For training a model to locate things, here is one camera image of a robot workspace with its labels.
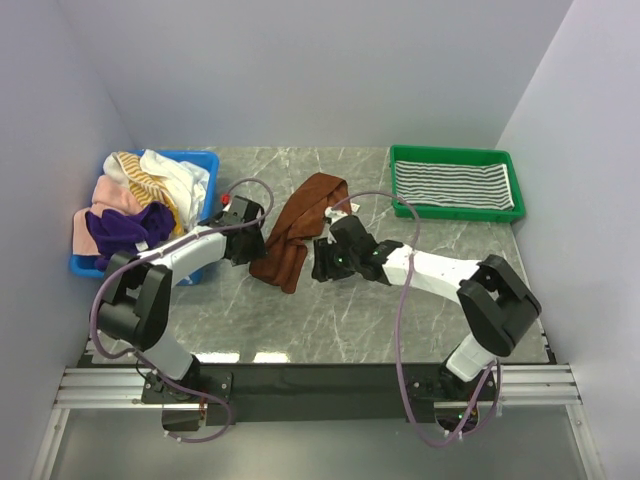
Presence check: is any brown towel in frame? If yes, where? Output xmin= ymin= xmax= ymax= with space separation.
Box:
xmin=249 ymin=172 xmax=349 ymax=294

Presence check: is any green white striped towel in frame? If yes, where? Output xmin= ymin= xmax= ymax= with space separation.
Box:
xmin=395 ymin=161 xmax=515 ymax=211

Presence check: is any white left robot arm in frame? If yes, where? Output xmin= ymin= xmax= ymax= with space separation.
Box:
xmin=90 ymin=196 xmax=266 ymax=402

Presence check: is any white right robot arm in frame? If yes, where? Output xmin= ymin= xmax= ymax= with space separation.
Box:
xmin=312 ymin=208 xmax=542 ymax=399

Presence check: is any cream yellow striped towel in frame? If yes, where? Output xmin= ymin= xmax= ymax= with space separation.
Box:
xmin=103 ymin=151 xmax=185 ymax=236

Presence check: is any purple towel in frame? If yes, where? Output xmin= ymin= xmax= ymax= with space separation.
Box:
xmin=85 ymin=202 xmax=176 ymax=271

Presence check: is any green plastic tray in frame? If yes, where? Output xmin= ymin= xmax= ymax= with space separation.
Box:
xmin=389 ymin=145 xmax=526 ymax=224

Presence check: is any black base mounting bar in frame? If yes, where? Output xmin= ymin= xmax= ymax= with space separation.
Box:
xmin=141 ymin=363 xmax=496 ymax=426

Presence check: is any pink towel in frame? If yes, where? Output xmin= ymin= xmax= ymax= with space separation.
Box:
xmin=72 ymin=175 xmax=143 ymax=256

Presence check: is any blue plastic bin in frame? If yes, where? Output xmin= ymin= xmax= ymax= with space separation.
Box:
xmin=70 ymin=149 xmax=219 ymax=279

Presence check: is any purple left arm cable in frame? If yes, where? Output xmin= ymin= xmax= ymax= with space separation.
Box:
xmin=88 ymin=177 xmax=275 ymax=444

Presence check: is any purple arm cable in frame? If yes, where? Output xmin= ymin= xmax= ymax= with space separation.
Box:
xmin=88 ymin=177 xmax=275 ymax=444
xmin=329 ymin=192 xmax=503 ymax=448

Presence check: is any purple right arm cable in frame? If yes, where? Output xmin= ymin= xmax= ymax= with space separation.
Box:
xmin=329 ymin=192 xmax=503 ymax=448

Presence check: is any aluminium frame rail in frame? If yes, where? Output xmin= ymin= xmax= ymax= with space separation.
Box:
xmin=29 ymin=289 xmax=606 ymax=480

